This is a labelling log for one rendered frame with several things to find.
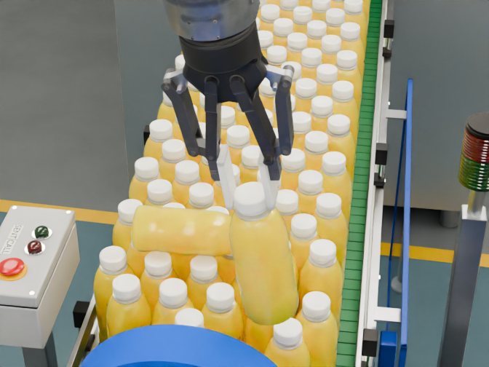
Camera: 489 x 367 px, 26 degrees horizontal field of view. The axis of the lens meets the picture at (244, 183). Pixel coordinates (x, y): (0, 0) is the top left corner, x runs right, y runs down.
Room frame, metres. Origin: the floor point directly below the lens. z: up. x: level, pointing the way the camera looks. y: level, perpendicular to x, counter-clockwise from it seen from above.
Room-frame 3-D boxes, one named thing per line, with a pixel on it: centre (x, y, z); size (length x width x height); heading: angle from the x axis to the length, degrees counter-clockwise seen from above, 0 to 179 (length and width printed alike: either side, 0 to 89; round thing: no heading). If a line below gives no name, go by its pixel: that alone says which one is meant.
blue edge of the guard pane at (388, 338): (1.53, -0.27, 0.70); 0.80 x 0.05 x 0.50; 172
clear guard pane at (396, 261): (1.53, -0.29, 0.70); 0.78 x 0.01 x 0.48; 172
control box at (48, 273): (1.18, 0.32, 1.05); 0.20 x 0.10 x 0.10; 172
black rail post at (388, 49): (2.12, -0.32, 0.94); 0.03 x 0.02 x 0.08; 172
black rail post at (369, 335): (1.13, -0.19, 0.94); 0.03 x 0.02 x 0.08; 172
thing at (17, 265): (1.14, 0.33, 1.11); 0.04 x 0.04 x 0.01
